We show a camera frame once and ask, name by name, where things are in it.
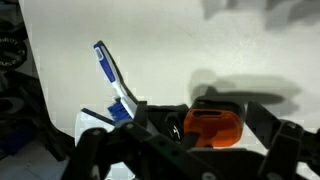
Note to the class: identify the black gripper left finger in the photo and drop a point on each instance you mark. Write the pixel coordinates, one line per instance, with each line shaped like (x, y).
(143, 153)

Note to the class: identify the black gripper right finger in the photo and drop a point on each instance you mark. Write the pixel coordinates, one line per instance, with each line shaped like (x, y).
(286, 143)

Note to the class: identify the orange black hand drill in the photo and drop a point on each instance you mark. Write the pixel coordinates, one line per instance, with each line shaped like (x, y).
(213, 128)

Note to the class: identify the blue white hand brush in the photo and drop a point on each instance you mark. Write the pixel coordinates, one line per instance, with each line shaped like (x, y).
(110, 70)

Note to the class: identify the white plastic dustpan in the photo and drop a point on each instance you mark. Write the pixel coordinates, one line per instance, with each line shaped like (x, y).
(90, 121)

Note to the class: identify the black adjustable dumbbell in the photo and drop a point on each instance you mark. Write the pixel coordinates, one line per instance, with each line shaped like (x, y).
(11, 53)

